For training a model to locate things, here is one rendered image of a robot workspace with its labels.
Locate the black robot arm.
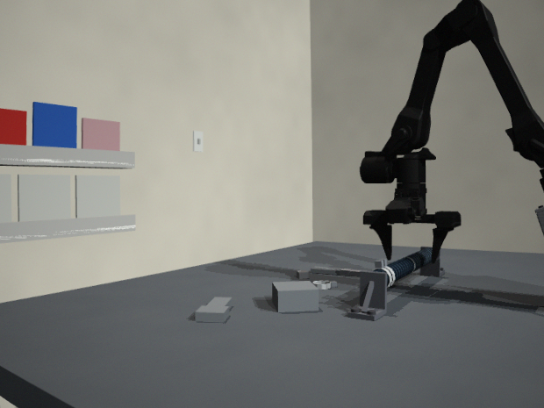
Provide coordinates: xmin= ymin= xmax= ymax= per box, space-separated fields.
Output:
xmin=360 ymin=0 xmax=544 ymax=225

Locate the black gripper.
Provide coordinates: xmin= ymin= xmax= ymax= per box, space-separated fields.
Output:
xmin=363 ymin=183 xmax=461 ymax=263

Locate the dark blue ribbed hose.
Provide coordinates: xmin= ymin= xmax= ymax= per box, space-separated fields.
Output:
xmin=348 ymin=247 xmax=445 ymax=321

